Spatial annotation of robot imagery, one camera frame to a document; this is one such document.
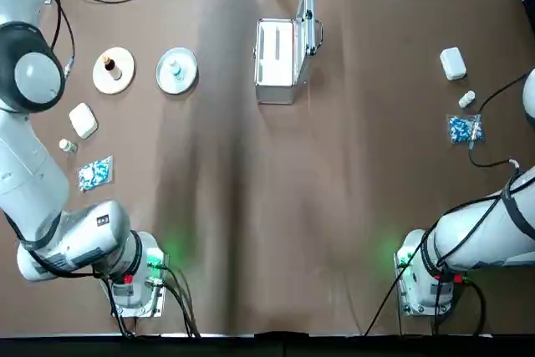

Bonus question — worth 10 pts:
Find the silver aluminium medical kit case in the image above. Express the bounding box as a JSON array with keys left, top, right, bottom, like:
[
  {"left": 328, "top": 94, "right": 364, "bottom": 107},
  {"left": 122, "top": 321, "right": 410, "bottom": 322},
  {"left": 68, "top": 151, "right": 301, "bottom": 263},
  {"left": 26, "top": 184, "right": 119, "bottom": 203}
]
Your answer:
[{"left": 252, "top": 0, "right": 325, "bottom": 105}]

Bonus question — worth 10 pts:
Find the clear hydrogen peroxide bottle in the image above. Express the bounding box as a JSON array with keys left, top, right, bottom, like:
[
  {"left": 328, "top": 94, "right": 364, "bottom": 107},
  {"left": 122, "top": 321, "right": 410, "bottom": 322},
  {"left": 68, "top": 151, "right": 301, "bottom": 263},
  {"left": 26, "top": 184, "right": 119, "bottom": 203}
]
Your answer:
[{"left": 167, "top": 59, "right": 186, "bottom": 83}]

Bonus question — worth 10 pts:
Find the brown iodophor bottle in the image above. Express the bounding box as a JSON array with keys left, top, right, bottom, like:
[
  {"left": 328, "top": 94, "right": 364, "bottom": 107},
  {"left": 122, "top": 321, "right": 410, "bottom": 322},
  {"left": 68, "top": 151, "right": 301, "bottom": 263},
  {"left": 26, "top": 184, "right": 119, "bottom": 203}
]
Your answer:
[{"left": 101, "top": 52, "right": 124, "bottom": 81}]

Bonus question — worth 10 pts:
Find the gray round plate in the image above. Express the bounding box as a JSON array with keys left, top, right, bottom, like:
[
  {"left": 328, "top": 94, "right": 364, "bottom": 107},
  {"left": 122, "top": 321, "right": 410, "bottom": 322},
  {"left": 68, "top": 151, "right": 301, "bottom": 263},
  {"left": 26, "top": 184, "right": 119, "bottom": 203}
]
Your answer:
[{"left": 155, "top": 47, "right": 199, "bottom": 95}]

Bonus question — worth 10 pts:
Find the white round plate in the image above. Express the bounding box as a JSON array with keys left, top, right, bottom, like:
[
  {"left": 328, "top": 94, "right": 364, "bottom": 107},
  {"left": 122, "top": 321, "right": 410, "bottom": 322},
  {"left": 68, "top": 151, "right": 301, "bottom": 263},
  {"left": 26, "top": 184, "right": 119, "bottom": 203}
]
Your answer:
[{"left": 92, "top": 46, "right": 137, "bottom": 95}]

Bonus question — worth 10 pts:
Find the bag of blue white capsules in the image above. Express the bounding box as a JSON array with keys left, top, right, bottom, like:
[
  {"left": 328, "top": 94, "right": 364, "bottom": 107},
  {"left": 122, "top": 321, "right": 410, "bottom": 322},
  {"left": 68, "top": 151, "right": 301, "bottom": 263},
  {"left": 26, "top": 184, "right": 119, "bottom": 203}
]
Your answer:
[
  {"left": 446, "top": 112, "right": 487, "bottom": 145},
  {"left": 77, "top": 155, "right": 115, "bottom": 193}
]

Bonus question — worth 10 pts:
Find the white rectangular plastic box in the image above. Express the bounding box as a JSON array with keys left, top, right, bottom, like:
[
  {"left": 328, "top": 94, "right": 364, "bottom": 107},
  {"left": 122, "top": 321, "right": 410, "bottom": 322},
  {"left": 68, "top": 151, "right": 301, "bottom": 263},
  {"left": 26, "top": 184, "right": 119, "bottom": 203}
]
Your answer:
[
  {"left": 438, "top": 46, "right": 468, "bottom": 82},
  {"left": 68, "top": 102, "right": 99, "bottom": 140}
]

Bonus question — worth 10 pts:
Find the small clear bottle white cap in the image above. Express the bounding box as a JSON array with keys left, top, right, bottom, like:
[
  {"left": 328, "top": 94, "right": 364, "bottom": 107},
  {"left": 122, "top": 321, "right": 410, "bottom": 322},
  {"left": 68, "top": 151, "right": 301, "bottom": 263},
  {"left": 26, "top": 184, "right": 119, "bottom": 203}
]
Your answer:
[{"left": 58, "top": 137, "right": 79, "bottom": 156}]

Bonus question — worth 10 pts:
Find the black base power cable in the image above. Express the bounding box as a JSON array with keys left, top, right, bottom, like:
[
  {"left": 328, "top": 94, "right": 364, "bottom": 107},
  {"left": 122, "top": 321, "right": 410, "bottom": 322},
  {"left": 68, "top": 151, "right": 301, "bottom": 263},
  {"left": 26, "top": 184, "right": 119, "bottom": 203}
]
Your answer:
[
  {"left": 160, "top": 263, "right": 202, "bottom": 338},
  {"left": 362, "top": 227, "right": 488, "bottom": 338}
]

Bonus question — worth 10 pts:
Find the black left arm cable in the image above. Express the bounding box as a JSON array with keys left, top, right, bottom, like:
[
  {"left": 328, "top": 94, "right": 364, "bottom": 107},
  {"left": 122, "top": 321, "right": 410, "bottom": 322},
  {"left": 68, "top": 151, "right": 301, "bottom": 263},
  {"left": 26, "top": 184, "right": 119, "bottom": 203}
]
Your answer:
[{"left": 48, "top": 0, "right": 77, "bottom": 82}]

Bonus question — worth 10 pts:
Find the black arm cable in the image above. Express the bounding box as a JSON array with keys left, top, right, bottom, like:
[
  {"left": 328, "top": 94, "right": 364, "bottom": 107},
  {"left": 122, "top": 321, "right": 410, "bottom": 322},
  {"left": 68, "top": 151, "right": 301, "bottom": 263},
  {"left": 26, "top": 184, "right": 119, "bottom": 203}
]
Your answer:
[
  {"left": 48, "top": 0, "right": 77, "bottom": 82},
  {"left": 466, "top": 71, "right": 535, "bottom": 168}
]

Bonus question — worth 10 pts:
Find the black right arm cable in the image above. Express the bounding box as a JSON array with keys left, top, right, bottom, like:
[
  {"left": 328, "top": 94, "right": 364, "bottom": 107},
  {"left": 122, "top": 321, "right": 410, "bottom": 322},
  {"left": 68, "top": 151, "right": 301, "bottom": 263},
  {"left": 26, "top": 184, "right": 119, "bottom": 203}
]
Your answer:
[{"left": 466, "top": 71, "right": 535, "bottom": 168}]

